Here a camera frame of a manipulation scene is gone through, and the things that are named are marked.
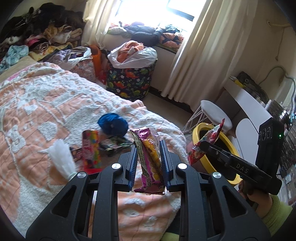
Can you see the dinosaur print laundry basket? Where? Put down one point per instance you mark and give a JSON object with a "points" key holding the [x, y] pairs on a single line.
{"points": [[130, 84]]}

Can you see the pink floral fabric bag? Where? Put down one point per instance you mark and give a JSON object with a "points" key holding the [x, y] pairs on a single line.
{"points": [[85, 69]]}

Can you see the cream curtain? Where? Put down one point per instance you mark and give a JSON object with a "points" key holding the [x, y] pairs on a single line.
{"points": [[209, 55], [97, 17]]}

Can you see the yellow rimmed trash bin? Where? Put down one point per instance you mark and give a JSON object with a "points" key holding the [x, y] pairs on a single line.
{"points": [[206, 164]]}

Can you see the white plastic bag bundle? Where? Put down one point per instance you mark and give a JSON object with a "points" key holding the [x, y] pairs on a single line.
{"points": [[62, 159]]}

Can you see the green patterned snack wrapper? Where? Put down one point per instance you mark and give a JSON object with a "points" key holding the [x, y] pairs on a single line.
{"points": [[113, 145]]}

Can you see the orange container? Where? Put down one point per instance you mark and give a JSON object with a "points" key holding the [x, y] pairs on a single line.
{"points": [[96, 57]]}

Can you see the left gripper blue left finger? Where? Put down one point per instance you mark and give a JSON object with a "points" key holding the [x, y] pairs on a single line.
{"points": [[131, 167]]}

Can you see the white wire frame stool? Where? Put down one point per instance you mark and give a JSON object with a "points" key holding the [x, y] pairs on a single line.
{"points": [[207, 110]]}

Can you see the green sleeve forearm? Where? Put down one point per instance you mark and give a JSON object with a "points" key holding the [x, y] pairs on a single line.
{"points": [[277, 215]]}

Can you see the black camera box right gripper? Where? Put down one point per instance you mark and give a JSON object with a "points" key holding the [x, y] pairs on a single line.
{"points": [[270, 142]]}

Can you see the clothes on window sill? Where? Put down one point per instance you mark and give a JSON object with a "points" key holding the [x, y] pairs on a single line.
{"points": [[165, 36]]}

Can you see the blue plastic bag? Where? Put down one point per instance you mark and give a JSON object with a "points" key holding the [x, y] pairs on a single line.
{"points": [[113, 125]]}

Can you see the purple yellow snack bag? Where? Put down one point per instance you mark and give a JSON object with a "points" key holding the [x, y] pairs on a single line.
{"points": [[147, 141]]}

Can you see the cream curtain right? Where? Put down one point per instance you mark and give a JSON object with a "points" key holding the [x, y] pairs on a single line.
{"points": [[209, 55]]}

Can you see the dark bag on desk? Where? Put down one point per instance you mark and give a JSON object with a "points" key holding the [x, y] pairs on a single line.
{"points": [[251, 87]]}

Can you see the red snack bag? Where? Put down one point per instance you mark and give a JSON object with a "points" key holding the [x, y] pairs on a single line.
{"points": [[200, 148]]}

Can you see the white plastic bag with clothes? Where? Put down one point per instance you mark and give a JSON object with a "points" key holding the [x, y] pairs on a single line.
{"points": [[132, 54]]}

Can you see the pile of clothes on bed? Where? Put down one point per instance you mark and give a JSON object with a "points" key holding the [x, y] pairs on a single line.
{"points": [[51, 32]]}

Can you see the cream curtain left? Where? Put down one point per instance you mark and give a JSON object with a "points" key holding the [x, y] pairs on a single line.
{"points": [[97, 17]]}

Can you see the colourful candy tube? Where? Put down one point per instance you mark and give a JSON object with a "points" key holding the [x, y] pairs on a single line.
{"points": [[90, 151]]}

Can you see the light blue garment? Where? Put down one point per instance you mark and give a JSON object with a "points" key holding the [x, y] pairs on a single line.
{"points": [[13, 55]]}

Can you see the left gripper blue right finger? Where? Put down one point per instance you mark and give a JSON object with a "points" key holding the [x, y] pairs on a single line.
{"points": [[167, 167]]}

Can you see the white curved desk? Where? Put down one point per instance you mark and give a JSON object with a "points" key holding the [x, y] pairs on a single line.
{"points": [[247, 114]]}

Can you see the right hand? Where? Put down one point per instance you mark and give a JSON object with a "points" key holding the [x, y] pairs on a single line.
{"points": [[263, 200]]}

